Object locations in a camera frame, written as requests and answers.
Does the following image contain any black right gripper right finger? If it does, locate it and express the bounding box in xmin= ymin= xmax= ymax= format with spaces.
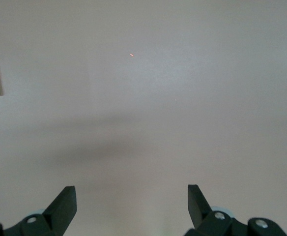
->
xmin=184 ymin=184 xmax=287 ymax=236

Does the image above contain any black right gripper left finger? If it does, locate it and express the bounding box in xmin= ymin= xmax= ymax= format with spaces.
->
xmin=0 ymin=185 xmax=78 ymax=236

